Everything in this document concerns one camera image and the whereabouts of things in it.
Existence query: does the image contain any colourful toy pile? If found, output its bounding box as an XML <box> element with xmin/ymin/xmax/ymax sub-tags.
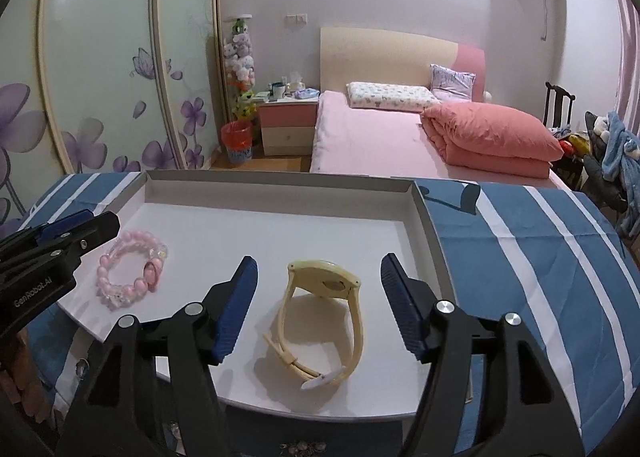
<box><xmin>555</xmin><ymin>127</ymin><xmax>591</xmax><ymax>158</ymax></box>

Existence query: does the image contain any cream and pink headboard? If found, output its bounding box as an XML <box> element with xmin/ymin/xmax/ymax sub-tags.
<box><xmin>319</xmin><ymin>27</ymin><xmax>487</xmax><ymax>102</ymax></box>

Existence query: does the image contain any purple pillow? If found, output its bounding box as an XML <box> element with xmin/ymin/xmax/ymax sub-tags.
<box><xmin>430</xmin><ymin>64</ymin><xmax>476</xmax><ymax>102</ymax></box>

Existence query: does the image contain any cream wrist watch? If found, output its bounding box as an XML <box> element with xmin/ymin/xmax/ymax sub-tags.
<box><xmin>262</xmin><ymin>259</ymin><xmax>363</xmax><ymax>392</ymax></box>

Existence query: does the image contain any pink and cream nightstand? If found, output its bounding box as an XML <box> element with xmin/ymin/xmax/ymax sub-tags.
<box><xmin>257</xmin><ymin>97</ymin><xmax>319</xmax><ymax>156</ymax></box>

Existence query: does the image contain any pink bead bracelet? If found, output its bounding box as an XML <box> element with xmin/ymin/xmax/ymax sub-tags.
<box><xmin>96</xmin><ymin>230</ymin><xmax>168</xmax><ymax>310</ymax></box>

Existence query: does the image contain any floral sliding door wardrobe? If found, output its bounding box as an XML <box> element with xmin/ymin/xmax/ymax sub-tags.
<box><xmin>0</xmin><ymin>0</ymin><xmax>226</xmax><ymax>238</ymax></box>

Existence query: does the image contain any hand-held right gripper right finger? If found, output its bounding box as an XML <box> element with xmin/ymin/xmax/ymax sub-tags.
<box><xmin>380</xmin><ymin>253</ymin><xmax>586</xmax><ymax>457</ymax></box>

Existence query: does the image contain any red trash bin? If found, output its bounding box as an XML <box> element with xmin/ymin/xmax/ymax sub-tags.
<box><xmin>221</xmin><ymin>121</ymin><xmax>253</xmax><ymax>164</ymax></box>

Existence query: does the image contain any dark wooden chair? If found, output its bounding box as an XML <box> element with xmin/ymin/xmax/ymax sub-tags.
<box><xmin>542</xmin><ymin>82</ymin><xmax>576</xmax><ymax>128</ymax></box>

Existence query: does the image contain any grey cardboard tray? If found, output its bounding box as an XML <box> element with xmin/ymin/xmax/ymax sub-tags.
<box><xmin>54</xmin><ymin>169</ymin><xmax>473</xmax><ymax>427</ymax></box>

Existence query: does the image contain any blue white striped blanket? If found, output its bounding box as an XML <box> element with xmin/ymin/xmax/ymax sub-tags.
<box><xmin>15</xmin><ymin>172</ymin><xmax>640</xmax><ymax>457</ymax></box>

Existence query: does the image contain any column of plush toys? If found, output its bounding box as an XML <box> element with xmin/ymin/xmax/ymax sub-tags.
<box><xmin>223</xmin><ymin>17</ymin><xmax>258</xmax><ymax>120</ymax></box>

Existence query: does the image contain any white printed pillow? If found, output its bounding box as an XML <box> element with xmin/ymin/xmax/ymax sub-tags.
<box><xmin>346</xmin><ymin>82</ymin><xmax>440</xmax><ymax>112</ymax></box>

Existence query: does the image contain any blue plush garment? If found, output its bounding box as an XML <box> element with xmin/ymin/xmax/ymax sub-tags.
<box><xmin>600</xmin><ymin>111</ymin><xmax>640</xmax><ymax>182</ymax></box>

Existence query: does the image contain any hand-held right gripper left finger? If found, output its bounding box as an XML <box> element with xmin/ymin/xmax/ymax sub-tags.
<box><xmin>55</xmin><ymin>256</ymin><xmax>259</xmax><ymax>457</ymax></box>

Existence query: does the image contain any folded pink quilt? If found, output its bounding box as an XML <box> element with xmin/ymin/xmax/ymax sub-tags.
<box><xmin>419</xmin><ymin>102</ymin><xmax>565</xmax><ymax>179</ymax></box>

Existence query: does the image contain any white air conditioner pipe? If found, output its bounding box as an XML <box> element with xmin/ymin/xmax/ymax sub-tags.
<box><xmin>542</xmin><ymin>0</ymin><xmax>566</xmax><ymax>42</ymax></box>

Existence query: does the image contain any pink curtain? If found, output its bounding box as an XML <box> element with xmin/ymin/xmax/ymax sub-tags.
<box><xmin>610</xmin><ymin>0</ymin><xmax>640</xmax><ymax>132</ymax></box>

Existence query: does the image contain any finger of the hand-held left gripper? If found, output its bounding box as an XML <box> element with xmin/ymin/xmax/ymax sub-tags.
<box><xmin>0</xmin><ymin>209</ymin><xmax>96</xmax><ymax>263</ymax></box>
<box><xmin>30</xmin><ymin>213</ymin><xmax>122</xmax><ymax>270</ymax></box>

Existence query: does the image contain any pink sheeted bed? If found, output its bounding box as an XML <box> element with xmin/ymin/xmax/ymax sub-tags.
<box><xmin>309</xmin><ymin>89</ymin><xmax>573</xmax><ymax>182</ymax></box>

